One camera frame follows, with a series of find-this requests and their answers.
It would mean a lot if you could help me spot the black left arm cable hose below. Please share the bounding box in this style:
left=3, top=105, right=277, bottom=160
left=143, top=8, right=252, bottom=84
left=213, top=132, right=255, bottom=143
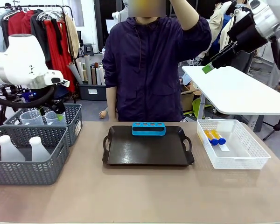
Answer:
left=0, top=85, right=57, bottom=109

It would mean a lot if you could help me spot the person in purple jacket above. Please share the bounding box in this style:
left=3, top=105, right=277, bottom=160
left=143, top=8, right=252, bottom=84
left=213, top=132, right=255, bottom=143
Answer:
left=102, top=16, right=212, bottom=122

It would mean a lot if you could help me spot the red jacket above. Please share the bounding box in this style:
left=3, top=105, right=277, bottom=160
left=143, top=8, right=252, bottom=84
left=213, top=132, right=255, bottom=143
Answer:
left=7, top=10, right=35, bottom=37

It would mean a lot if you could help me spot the white plastic conical flask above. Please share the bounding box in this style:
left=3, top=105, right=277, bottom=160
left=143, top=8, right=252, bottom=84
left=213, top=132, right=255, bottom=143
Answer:
left=28, top=136, right=51, bottom=163
left=0, top=135, right=26, bottom=162

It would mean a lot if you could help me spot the long red dress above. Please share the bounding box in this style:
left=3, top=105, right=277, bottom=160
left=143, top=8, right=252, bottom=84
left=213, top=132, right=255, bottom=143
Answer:
left=43, top=20, right=77, bottom=93

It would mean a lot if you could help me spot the black step stool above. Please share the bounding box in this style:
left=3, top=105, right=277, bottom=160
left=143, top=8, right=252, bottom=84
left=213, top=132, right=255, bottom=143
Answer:
left=84, top=43, right=95, bottom=56

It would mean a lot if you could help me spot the large grey plastic basket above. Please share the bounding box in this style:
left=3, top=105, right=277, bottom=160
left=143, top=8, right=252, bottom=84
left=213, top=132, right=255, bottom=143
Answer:
left=0, top=125, right=70, bottom=186

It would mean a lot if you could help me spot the brown cardboard box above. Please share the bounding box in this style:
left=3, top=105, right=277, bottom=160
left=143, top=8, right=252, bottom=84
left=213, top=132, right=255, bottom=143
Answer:
left=181, top=85, right=201, bottom=112

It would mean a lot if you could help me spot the white side table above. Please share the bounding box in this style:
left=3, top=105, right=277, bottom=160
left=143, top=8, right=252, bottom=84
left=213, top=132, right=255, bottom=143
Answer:
left=182, top=66, right=280, bottom=115

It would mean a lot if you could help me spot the clear plastic measuring cup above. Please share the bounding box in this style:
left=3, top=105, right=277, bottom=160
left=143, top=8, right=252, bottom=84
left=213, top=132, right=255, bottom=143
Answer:
left=44, top=111, right=67, bottom=127
left=20, top=109, right=44, bottom=126

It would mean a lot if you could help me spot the blue test tube rack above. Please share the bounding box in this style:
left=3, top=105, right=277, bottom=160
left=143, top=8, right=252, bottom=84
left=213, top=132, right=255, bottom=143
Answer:
left=131, top=122, right=167, bottom=137

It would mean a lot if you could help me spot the dark grey storage bin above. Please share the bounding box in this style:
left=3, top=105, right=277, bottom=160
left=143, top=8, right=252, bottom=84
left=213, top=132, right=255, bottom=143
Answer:
left=78, top=84, right=107, bottom=101

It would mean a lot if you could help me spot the dark grey jacket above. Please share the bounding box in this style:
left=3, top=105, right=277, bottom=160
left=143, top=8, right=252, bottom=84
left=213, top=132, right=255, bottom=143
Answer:
left=30, top=9, right=53, bottom=69

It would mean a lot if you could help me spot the black camera tripod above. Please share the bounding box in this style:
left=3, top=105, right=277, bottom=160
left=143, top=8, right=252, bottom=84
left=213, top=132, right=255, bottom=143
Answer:
left=0, top=84, right=24, bottom=104

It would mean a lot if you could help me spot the grey side table leg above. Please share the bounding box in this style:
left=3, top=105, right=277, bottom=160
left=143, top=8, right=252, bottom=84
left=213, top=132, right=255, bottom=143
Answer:
left=199, top=91, right=207, bottom=121

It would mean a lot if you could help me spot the white perforated plastic basket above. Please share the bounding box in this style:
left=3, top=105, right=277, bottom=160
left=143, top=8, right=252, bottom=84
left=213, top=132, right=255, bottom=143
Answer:
left=196, top=119, right=272, bottom=170

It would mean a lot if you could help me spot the grey plastic basket with label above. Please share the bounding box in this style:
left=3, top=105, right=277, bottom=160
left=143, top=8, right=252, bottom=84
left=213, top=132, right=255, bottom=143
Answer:
left=3, top=103, right=83, bottom=147

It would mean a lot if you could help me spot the person's right forearm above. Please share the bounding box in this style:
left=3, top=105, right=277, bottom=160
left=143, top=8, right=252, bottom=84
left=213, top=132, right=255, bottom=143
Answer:
left=106, top=86, right=119, bottom=122

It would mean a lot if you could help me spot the green plastic object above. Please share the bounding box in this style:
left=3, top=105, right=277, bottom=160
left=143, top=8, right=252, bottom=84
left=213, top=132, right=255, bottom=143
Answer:
left=191, top=98, right=213, bottom=118

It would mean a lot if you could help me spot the black floor stand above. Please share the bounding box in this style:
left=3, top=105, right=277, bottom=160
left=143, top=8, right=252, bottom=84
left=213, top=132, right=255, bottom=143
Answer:
left=263, top=114, right=280, bottom=141

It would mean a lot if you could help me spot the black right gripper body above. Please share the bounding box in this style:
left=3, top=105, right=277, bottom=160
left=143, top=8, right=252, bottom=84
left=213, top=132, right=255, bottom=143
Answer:
left=227, top=11, right=269, bottom=54

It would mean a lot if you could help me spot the person's left forearm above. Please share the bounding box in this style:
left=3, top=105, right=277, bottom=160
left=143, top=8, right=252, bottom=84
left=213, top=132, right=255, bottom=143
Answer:
left=171, top=0, right=200, bottom=31

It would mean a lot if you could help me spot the brown paper roll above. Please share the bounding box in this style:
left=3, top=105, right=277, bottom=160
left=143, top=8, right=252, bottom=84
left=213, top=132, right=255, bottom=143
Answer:
left=91, top=66, right=98, bottom=86

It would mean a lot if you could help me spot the beige paper roll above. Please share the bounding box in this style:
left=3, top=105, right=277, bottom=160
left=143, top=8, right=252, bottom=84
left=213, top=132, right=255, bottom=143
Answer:
left=75, top=57, right=88, bottom=82

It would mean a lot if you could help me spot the beige hanging garment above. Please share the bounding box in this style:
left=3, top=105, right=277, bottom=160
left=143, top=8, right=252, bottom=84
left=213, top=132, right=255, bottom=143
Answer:
left=64, top=14, right=81, bottom=59

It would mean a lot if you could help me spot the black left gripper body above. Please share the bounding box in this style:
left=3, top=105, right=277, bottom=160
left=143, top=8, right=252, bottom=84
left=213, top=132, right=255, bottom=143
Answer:
left=50, top=98, right=66, bottom=115

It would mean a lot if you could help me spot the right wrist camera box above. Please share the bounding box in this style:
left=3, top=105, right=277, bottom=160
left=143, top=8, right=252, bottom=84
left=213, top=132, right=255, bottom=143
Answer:
left=225, top=1, right=253, bottom=27

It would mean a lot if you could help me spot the orange tube with blue cap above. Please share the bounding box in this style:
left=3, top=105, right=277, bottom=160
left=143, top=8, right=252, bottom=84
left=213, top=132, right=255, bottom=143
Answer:
left=204, top=130, right=219, bottom=146
left=211, top=130, right=226, bottom=145

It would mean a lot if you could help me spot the black metal clothes rack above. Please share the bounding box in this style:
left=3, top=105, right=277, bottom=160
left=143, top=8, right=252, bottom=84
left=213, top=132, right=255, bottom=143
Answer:
left=0, top=4, right=77, bottom=104

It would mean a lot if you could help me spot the short white paper roll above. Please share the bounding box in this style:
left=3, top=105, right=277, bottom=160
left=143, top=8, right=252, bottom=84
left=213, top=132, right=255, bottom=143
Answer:
left=96, top=67, right=103, bottom=86

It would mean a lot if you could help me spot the black plastic serving tray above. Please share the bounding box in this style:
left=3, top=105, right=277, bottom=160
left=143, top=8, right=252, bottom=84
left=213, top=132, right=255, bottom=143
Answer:
left=102, top=125, right=196, bottom=167

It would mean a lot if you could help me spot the tall white paper roll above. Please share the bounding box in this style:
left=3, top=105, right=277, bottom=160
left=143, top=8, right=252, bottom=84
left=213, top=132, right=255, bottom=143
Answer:
left=84, top=55, right=93, bottom=86

